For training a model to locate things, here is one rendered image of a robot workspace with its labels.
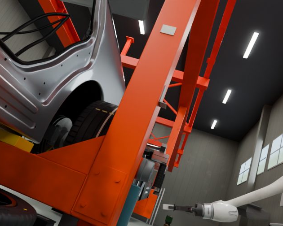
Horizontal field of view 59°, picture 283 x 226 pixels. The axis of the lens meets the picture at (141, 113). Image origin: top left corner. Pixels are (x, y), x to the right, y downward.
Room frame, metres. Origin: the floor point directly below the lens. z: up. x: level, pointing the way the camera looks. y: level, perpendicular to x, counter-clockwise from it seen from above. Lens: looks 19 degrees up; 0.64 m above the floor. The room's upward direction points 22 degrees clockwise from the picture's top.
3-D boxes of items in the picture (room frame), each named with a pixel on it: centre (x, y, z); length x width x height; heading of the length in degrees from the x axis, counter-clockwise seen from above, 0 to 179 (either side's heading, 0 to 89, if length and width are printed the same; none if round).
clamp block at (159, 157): (1.39, -0.19, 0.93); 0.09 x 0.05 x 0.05; 78
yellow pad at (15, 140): (1.23, 0.51, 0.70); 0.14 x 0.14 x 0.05; 78
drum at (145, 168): (1.58, -0.09, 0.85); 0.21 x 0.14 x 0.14; 78
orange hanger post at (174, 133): (5.29, -0.58, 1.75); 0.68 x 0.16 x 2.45; 78
